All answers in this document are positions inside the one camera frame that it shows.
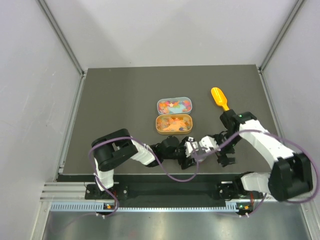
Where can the aluminium frame rail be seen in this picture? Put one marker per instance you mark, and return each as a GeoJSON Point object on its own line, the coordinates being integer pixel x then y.
{"type": "Point", "coordinates": [60, 35]}

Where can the grey slotted cable duct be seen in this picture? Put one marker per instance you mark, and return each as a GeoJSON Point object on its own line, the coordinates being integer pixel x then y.
{"type": "Point", "coordinates": [229, 207]}

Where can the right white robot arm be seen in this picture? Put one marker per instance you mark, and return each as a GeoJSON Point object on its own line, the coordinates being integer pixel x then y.
{"type": "Point", "coordinates": [290, 172]}

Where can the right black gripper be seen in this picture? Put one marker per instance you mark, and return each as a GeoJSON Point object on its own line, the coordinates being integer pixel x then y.
{"type": "Point", "coordinates": [222, 157]}

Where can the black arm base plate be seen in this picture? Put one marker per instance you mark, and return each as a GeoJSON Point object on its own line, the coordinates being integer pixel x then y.
{"type": "Point", "coordinates": [174, 194]}

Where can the orange plastic scoop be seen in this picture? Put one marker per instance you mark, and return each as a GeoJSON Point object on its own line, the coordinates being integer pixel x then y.
{"type": "Point", "coordinates": [220, 98]}

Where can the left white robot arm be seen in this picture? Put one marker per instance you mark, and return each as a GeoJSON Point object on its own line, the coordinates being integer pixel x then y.
{"type": "Point", "coordinates": [112, 150]}

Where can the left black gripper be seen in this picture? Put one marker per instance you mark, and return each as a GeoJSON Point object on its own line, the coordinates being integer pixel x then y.
{"type": "Point", "coordinates": [183, 155]}

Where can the clear blue candy tray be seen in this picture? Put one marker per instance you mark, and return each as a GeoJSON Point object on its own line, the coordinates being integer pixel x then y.
{"type": "Point", "coordinates": [174, 105]}

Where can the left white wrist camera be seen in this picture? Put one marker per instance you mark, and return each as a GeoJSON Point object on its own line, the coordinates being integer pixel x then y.
{"type": "Point", "coordinates": [191, 146]}

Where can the orange candy tray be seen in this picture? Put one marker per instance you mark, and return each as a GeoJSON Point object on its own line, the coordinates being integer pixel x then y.
{"type": "Point", "coordinates": [174, 124]}

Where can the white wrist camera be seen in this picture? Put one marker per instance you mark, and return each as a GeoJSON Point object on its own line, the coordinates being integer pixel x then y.
{"type": "Point", "coordinates": [191, 146]}
{"type": "Point", "coordinates": [208, 144]}

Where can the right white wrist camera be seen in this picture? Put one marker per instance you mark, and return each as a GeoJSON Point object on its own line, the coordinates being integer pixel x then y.
{"type": "Point", "coordinates": [208, 144]}

